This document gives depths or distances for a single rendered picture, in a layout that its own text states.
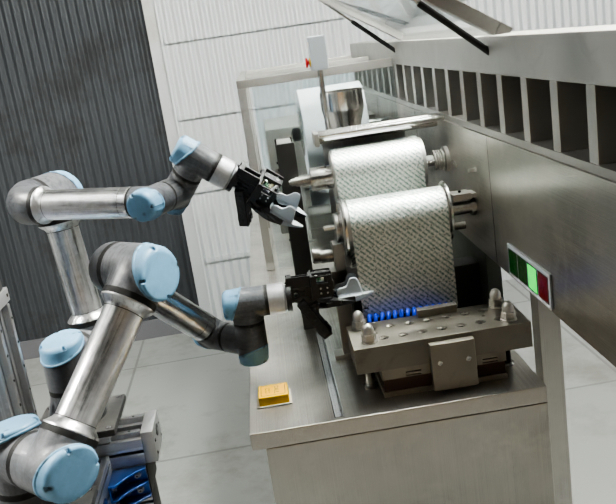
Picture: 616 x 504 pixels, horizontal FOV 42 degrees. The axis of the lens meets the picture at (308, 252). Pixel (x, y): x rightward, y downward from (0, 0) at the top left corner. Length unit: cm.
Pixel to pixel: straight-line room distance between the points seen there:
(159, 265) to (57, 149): 349
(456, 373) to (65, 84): 369
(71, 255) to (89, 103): 289
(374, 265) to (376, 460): 46
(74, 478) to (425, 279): 92
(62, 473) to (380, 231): 89
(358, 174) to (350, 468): 77
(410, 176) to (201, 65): 293
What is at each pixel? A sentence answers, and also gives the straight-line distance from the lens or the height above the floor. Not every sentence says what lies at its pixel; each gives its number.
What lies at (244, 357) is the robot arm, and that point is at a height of 99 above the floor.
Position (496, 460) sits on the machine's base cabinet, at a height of 74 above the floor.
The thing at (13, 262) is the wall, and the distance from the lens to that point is 531.
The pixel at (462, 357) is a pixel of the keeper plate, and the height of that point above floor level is 98.
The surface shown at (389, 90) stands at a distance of 292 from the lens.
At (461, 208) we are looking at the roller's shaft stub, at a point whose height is 125.
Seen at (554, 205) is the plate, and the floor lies 136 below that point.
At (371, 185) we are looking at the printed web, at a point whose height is 131.
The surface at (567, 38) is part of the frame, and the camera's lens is 135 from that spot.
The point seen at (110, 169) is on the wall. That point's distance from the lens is 507.
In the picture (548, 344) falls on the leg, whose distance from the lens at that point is 226.
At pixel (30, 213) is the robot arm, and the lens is 207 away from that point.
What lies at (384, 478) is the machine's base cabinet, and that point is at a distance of 186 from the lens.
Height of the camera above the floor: 170
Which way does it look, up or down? 15 degrees down
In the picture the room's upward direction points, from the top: 9 degrees counter-clockwise
